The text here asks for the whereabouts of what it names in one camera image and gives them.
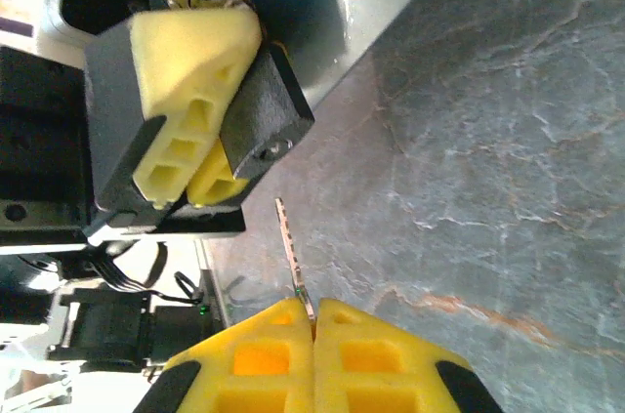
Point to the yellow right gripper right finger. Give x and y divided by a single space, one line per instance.
371 335

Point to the small silver key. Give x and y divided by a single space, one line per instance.
289 242

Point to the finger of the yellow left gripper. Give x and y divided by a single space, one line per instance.
215 188
185 61

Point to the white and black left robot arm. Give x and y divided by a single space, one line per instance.
107 330

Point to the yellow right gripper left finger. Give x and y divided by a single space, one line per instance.
254 330

